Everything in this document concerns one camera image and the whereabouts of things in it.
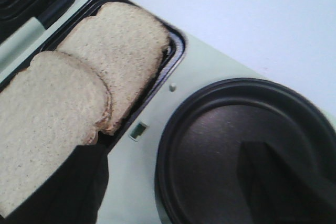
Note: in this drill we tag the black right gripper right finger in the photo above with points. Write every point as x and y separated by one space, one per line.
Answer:
280 189

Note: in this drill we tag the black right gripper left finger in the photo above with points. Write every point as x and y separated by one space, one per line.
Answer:
72 194

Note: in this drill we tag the bread slice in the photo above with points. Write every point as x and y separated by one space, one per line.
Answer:
49 108
124 45

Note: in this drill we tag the green breakfast maker base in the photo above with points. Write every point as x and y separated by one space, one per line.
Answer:
188 65

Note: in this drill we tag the black round frying pan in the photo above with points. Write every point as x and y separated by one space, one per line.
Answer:
198 153

